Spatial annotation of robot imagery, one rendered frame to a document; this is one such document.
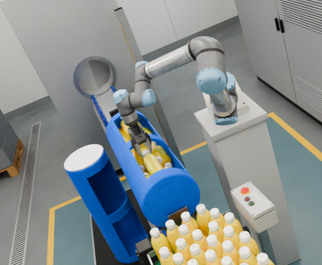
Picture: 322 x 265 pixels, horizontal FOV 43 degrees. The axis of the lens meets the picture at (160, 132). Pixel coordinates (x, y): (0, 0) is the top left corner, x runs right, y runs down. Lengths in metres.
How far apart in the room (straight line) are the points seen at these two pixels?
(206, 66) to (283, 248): 1.55
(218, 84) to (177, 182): 0.50
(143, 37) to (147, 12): 0.41
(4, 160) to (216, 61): 4.08
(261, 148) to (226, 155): 0.20
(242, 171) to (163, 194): 0.62
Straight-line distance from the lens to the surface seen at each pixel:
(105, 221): 2.83
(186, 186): 1.87
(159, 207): 1.88
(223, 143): 2.18
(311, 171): 3.56
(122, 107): 1.90
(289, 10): 3.67
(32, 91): 7.12
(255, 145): 2.26
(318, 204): 3.26
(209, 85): 1.61
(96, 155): 2.64
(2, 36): 6.92
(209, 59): 1.61
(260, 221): 1.71
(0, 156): 5.34
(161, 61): 1.82
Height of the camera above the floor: 2.25
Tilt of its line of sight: 28 degrees down
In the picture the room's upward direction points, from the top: 22 degrees counter-clockwise
